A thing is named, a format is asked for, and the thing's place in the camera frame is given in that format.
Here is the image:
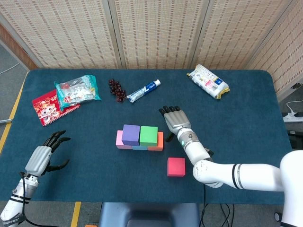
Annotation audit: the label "pink foam cube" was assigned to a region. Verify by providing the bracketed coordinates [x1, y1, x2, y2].
[116, 130, 133, 150]

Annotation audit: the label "white power strip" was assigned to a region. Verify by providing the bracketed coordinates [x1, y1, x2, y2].
[282, 111, 303, 123]

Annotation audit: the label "red snack packet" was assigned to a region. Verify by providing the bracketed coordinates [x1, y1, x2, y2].
[32, 89, 81, 127]

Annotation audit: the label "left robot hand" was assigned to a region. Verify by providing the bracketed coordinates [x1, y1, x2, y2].
[25, 130, 71, 176]

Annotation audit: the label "teal snack bag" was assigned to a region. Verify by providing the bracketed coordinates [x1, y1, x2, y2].
[54, 74, 102, 112]

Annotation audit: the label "white power cable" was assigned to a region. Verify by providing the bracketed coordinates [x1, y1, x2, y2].
[285, 100, 303, 114]

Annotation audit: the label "purple foam cube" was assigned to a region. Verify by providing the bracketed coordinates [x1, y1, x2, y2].
[121, 124, 141, 146]

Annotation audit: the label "dark red grape bunch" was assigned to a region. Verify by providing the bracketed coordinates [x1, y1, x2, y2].
[108, 79, 127, 104]

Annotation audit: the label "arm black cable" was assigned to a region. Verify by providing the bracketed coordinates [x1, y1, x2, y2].
[198, 184, 208, 227]
[18, 172, 48, 227]

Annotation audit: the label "dark equipment box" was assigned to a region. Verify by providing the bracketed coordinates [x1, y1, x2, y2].
[285, 129, 303, 149]

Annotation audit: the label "red foam cube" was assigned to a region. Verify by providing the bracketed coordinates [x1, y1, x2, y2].
[167, 157, 186, 177]

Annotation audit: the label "teal felt table cover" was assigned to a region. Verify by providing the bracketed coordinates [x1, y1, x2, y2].
[0, 68, 303, 205]

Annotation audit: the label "green foam cube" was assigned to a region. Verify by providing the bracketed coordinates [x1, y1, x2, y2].
[139, 126, 159, 147]

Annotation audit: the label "white yellow snack bag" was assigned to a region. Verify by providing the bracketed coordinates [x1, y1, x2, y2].
[186, 64, 231, 100]

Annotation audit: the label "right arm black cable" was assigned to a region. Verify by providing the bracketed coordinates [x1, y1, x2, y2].
[198, 184, 208, 227]

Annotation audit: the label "orange foam cube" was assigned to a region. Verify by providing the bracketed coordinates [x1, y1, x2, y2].
[147, 131, 164, 152]

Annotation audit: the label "black floor cables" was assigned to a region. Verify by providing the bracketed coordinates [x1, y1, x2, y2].
[201, 203, 237, 227]

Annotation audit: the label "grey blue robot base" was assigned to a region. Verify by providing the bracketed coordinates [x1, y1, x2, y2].
[98, 202, 201, 227]

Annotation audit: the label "white floor cable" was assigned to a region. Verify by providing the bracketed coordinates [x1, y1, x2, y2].
[0, 62, 19, 74]

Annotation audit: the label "woven folding screen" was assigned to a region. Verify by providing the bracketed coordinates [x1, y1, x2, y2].
[0, 0, 303, 97]

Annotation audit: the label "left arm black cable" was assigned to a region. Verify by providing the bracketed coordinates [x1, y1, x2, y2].
[18, 172, 48, 227]

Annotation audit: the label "blue white toothpaste tube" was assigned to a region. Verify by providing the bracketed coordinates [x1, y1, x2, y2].
[126, 79, 161, 104]

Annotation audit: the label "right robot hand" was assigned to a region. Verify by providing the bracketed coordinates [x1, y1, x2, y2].
[158, 105, 192, 142]

